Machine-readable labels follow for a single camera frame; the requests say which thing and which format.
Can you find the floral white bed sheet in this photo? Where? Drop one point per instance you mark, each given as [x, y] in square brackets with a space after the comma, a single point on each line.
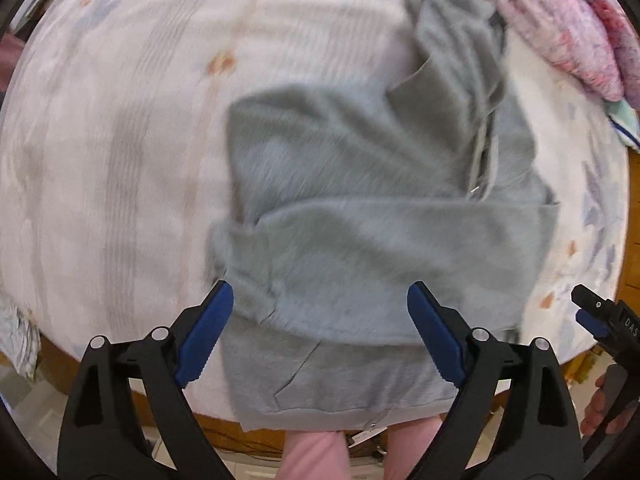
[116, 172]

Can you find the person's right hand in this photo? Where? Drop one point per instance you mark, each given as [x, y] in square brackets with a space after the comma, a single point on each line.
[598, 407]

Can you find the grey zip hoodie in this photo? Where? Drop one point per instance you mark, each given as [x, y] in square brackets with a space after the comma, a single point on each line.
[344, 196]

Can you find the striped pillow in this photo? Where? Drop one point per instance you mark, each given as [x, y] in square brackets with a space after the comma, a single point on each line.
[625, 122]

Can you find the purple floral quilt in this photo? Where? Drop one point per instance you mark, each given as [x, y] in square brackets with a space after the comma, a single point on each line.
[592, 40]

